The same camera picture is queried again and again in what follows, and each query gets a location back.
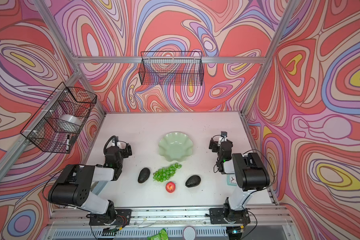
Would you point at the white round disc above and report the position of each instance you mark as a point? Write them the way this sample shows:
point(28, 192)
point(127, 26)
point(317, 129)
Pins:
point(189, 233)

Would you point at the black marker pen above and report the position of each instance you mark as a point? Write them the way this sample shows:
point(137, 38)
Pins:
point(68, 143)

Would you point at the white tape roll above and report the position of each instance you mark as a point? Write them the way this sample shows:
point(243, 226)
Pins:
point(71, 119)

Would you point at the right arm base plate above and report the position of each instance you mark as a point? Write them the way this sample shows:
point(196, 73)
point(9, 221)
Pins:
point(227, 216)

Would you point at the black wire basket left wall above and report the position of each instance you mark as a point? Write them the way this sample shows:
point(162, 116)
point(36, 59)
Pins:
point(49, 133)

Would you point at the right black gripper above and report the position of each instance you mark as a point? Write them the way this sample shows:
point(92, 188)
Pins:
point(214, 145)

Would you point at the small teal alarm clock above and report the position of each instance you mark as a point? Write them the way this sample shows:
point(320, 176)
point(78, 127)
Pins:
point(231, 180)

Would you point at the black wire basket wall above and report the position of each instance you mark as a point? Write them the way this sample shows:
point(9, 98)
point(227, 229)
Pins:
point(171, 68)
point(49, 133)

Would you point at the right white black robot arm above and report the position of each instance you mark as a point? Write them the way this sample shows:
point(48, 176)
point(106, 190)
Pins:
point(251, 177)

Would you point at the green grape bunch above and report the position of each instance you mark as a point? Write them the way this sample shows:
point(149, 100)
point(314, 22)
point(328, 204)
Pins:
point(166, 173)

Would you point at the dark avocado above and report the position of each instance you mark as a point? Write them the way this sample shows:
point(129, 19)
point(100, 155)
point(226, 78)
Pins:
point(144, 175)
point(193, 181)

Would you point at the green snack packet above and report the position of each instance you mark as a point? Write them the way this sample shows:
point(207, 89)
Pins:
point(162, 235)

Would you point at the black wire basket back wall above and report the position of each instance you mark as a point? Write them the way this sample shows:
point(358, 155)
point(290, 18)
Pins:
point(171, 68)

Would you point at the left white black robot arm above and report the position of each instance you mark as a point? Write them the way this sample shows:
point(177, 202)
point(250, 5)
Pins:
point(73, 186)

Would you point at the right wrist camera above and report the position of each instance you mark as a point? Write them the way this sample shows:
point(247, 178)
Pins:
point(224, 134)

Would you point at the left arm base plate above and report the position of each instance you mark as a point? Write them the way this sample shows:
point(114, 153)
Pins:
point(120, 217)

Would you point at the red fake apple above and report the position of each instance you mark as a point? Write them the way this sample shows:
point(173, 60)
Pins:
point(170, 187)

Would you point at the light green scalloped fruit bowl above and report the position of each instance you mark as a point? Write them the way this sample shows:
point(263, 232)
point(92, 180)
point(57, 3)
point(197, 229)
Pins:
point(176, 146)

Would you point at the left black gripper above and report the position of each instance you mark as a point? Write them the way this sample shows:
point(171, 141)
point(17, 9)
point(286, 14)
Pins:
point(127, 150)

